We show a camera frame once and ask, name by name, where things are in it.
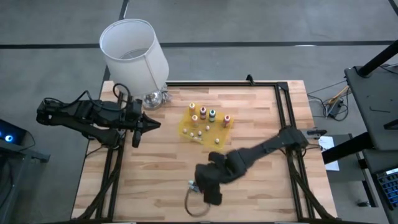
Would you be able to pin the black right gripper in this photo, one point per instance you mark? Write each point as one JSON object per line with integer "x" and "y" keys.
{"x": 214, "y": 174}

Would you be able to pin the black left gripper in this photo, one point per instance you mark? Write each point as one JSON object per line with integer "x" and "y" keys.
{"x": 135, "y": 115}

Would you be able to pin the small dark green coloring bottle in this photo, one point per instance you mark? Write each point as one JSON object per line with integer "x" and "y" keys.
{"x": 195, "y": 189}

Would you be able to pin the large orange food coloring bottle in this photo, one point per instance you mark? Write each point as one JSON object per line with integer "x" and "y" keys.
{"x": 191, "y": 108}

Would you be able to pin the large yellow food coloring bottle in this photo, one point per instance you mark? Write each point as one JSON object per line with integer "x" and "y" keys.
{"x": 195, "y": 120}

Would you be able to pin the large red food coloring bottle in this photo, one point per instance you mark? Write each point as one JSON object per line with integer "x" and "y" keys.
{"x": 203, "y": 112}

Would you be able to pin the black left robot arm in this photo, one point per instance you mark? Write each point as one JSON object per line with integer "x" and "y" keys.
{"x": 87, "y": 116}

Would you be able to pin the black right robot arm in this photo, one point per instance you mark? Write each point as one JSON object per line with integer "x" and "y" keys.
{"x": 270, "y": 144}

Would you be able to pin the crumpled clear plastic wrap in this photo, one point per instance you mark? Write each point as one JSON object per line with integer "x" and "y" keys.
{"x": 165, "y": 97}

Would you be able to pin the yellow translucent plastic tray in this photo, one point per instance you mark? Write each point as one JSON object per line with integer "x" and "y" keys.
{"x": 217, "y": 130}

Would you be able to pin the white-shaded silver table lamp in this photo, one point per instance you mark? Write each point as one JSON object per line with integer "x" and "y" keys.
{"x": 133, "y": 62}

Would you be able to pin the white paper sheet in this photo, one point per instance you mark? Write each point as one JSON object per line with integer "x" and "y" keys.
{"x": 328, "y": 144}

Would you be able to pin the grey metal cart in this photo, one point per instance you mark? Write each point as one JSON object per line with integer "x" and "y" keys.
{"x": 31, "y": 154}

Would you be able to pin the black support beam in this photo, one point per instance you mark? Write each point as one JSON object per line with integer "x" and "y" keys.
{"x": 345, "y": 149}

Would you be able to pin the black computer with blue light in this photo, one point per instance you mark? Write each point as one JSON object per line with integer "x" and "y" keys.
{"x": 12, "y": 132}

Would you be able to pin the black power strip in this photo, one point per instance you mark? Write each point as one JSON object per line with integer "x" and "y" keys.
{"x": 335, "y": 107}

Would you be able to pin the small black floor object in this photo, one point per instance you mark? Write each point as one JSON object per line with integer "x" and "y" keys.
{"x": 363, "y": 204}

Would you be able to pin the backlit keyboard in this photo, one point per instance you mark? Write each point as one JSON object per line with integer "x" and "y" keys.
{"x": 388, "y": 186}

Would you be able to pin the grey side table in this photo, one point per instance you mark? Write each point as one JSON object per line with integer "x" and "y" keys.
{"x": 373, "y": 93}

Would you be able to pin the black frame bracket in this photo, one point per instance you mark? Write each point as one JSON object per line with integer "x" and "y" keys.
{"x": 249, "y": 79}

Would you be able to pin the black slanted post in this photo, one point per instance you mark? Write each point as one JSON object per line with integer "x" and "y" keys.
{"x": 379, "y": 57}

